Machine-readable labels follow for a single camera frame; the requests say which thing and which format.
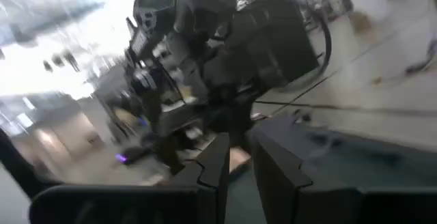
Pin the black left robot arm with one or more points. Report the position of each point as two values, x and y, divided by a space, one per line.
205 46

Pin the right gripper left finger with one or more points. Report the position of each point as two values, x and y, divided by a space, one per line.
213 169

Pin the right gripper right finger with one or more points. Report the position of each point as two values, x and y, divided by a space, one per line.
273 183

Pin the dark green tray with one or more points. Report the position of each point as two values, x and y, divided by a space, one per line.
375 162

